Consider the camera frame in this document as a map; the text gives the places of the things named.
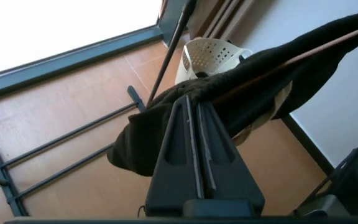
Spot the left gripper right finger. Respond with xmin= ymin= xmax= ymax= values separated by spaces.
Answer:
xmin=196 ymin=100 xmax=265 ymax=218

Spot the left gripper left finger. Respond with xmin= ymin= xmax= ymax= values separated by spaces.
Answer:
xmin=145 ymin=94 xmax=204 ymax=218

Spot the black garment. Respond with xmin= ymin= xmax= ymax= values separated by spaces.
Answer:
xmin=106 ymin=8 xmax=358 ymax=177

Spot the pink clothes hanger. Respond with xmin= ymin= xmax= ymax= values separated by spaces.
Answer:
xmin=211 ymin=20 xmax=358 ymax=105

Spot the black clothes rack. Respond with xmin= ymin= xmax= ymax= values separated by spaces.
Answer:
xmin=0 ymin=0 xmax=198 ymax=218

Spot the white laundry basket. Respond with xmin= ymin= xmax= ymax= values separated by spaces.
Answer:
xmin=175 ymin=37 xmax=254 ymax=85

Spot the window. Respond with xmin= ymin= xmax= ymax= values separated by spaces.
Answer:
xmin=0 ymin=0 xmax=188 ymax=104

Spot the brown curtain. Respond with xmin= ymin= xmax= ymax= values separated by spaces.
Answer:
xmin=186 ymin=0 xmax=256 ymax=42

